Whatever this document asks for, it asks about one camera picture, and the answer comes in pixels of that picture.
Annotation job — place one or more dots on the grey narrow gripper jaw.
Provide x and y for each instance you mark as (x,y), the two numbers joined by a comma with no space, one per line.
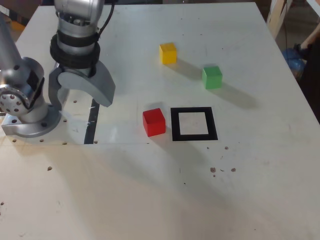
(55,92)

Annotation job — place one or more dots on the grey broad gripper jaw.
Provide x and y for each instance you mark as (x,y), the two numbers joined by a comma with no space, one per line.
(100,85)

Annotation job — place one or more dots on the red cube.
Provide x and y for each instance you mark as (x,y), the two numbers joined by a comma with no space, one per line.
(153,123)

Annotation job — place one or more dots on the yellow cube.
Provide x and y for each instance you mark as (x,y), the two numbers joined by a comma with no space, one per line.
(168,53)

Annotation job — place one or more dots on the green cube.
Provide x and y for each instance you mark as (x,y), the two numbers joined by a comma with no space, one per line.
(212,78)

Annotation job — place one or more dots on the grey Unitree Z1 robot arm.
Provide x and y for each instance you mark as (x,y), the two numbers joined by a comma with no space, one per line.
(27,75)

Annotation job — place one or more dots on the black tape square outline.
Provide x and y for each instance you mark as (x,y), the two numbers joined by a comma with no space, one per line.
(175,125)

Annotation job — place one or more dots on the black tape strip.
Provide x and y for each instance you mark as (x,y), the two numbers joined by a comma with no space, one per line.
(90,130)

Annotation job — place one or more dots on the blue round object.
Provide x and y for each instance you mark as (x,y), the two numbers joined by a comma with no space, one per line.
(293,62)

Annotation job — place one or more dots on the person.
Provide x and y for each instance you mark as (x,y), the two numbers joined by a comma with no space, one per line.
(311,75)

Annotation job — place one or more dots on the wooden frame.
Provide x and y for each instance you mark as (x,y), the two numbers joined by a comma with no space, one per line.
(277,17)

